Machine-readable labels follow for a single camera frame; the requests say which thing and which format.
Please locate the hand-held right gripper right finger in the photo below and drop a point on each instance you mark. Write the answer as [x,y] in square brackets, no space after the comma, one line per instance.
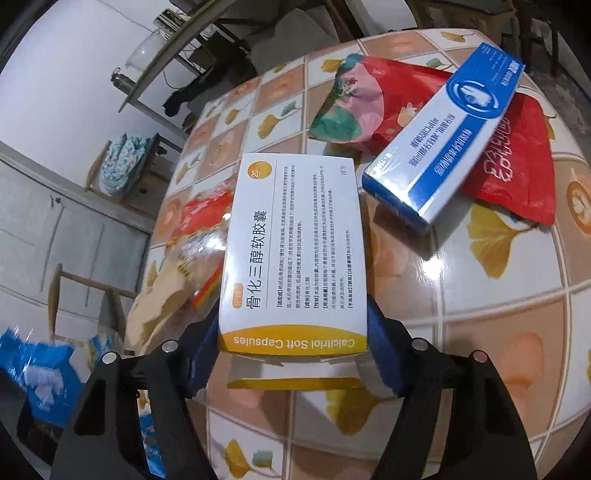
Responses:
[383,350]

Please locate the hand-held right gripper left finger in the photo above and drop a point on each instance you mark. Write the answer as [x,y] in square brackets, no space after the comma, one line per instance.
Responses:
[201,364]

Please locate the white orange medicine box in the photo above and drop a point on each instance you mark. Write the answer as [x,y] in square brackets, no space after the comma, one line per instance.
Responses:
[295,249]

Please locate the blue plastic bag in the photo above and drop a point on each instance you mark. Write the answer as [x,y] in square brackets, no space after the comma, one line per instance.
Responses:
[41,369]

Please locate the clear snack wrapper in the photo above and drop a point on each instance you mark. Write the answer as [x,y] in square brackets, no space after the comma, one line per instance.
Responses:
[198,221]

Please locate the light wooden chair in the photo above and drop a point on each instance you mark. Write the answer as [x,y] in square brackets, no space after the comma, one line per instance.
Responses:
[157,147]
[57,295]

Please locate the white panel door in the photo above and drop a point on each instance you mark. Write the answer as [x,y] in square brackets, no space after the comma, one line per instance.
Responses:
[69,230]

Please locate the floral cloth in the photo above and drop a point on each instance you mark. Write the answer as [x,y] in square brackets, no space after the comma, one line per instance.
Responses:
[122,161]

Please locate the blue white cardboard box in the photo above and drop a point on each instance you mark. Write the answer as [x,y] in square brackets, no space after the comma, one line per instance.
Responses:
[443,138]

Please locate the floral red snack bag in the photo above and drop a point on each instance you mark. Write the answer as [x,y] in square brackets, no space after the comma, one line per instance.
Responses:
[351,106]

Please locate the black cloth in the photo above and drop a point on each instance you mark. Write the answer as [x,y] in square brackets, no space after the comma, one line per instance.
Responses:
[184,94]

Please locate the metal water bottle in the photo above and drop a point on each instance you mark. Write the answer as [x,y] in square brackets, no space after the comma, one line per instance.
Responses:
[122,83]

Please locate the brown cardboard box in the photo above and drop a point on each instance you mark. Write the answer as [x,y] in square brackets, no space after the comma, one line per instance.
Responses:
[205,56]

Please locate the grey cushion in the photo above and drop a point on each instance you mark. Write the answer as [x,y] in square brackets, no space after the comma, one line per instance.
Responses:
[300,46]

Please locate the clear glass bowl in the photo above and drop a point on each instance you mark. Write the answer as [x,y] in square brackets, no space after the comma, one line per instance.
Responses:
[143,50]

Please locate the grey side table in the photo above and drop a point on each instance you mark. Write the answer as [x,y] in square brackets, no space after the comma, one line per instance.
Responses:
[184,37]

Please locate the small metal utensil holder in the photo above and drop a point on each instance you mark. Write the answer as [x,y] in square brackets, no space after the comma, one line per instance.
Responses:
[171,21]

